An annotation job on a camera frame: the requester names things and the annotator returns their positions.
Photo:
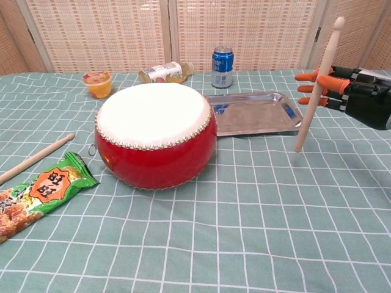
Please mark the orange-tipped silver right hand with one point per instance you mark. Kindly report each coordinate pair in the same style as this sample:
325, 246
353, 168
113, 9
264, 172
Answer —
366, 97

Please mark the wooden drumstick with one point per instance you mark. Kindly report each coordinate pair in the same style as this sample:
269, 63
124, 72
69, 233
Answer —
331, 45
39, 155

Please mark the rectangular stainless steel tray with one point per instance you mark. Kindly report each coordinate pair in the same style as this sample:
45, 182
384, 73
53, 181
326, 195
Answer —
253, 116

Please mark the red drum with white skin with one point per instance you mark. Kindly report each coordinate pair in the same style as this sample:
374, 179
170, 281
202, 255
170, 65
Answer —
152, 161

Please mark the bamboo folding screen panel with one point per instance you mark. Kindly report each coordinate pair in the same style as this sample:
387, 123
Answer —
354, 36
100, 36
244, 30
382, 45
12, 52

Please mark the metal screen hinge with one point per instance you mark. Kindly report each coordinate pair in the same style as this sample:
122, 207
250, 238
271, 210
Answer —
318, 33

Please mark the blue drink can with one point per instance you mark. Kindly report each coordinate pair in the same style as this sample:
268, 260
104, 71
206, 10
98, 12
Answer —
222, 70

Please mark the green checked tablecloth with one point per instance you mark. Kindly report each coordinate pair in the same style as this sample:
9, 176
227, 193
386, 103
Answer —
244, 229

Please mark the yellow drink plastic bottle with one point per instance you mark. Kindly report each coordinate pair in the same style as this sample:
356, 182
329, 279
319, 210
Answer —
162, 73

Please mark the orange fruit jelly cup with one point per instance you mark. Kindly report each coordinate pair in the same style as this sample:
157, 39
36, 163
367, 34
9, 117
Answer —
97, 87

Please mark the green snack packet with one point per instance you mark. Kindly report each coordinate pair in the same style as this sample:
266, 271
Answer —
52, 189

